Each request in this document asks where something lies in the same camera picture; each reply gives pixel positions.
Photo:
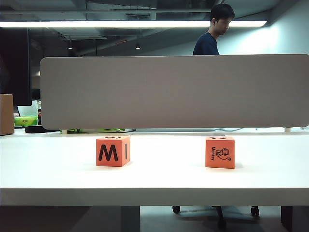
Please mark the green plastic bag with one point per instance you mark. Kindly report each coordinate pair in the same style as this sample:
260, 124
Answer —
79, 130

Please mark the cola bottle red label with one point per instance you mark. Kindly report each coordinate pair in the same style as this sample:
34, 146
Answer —
39, 118

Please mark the brown cardboard box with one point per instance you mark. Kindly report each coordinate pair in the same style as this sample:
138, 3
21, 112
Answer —
6, 113

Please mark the flat black object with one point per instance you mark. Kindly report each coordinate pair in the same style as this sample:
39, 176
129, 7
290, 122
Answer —
36, 129

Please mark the black office chair base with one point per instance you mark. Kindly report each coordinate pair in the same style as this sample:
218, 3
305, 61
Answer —
220, 217

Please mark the grey desk divider panel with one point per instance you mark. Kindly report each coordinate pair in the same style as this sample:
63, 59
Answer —
169, 91

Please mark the narrow dark table leg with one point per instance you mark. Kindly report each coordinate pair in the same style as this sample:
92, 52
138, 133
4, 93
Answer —
286, 220

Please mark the white paper bag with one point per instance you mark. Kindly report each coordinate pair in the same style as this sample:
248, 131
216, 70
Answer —
27, 108

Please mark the long ceiling light strip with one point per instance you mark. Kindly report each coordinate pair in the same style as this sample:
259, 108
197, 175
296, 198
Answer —
108, 24

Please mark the orange foam block letter M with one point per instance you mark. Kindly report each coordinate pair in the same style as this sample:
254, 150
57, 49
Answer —
111, 162

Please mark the orange foam block monkey print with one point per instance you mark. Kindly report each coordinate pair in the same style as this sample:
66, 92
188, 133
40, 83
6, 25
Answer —
218, 163

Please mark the person in dark shirt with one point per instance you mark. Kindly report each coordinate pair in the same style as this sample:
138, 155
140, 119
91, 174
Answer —
206, 46

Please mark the dark monitor screen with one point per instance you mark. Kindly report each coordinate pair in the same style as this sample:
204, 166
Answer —
14, 67

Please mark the green tissue box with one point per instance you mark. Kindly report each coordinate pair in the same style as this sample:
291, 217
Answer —
25, 120

